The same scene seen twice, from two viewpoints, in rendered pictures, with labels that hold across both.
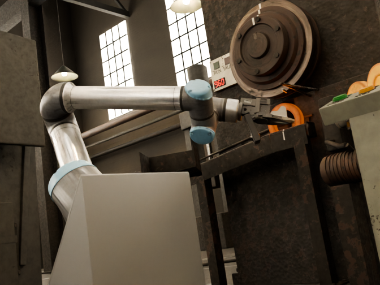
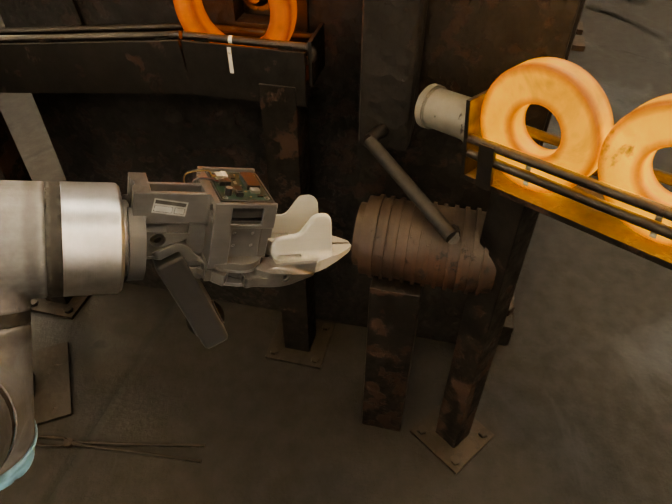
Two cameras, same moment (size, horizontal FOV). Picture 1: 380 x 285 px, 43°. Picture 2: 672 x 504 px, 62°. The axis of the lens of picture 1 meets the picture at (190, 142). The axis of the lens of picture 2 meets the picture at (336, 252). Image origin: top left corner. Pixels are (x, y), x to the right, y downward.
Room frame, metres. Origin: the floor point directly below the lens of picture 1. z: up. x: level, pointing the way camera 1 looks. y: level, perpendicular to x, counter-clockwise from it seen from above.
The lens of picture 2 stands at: (1.42, -0.19, 1.04)
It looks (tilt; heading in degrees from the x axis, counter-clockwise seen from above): 43 degrees down; 332
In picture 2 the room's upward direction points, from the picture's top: straight up
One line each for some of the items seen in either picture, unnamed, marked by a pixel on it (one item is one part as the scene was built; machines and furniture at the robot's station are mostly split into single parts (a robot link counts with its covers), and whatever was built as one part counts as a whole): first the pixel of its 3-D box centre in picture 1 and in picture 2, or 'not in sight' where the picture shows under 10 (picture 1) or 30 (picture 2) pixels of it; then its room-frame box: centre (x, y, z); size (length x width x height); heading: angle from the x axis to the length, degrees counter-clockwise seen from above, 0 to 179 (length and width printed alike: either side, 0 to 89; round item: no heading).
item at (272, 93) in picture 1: (271, 50); not in sight; (2.23, -0.46, 1.11); 0.47 x 0.06 x 0.47; 48
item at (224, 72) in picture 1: (229, 69); not in sight; (2.53, -0.28, 1.15); 0.26 x 0.02 x 0.18; 48
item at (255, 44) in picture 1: (260, 46); not in sight; (2.15, -0.39, 1.11); 0.28 x 0.06 x 0.28; 48
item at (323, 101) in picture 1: (335, 124); (392, 63); (2.08, -0.64, 0.68); 0.11 x 0.08 x 0.24; 138
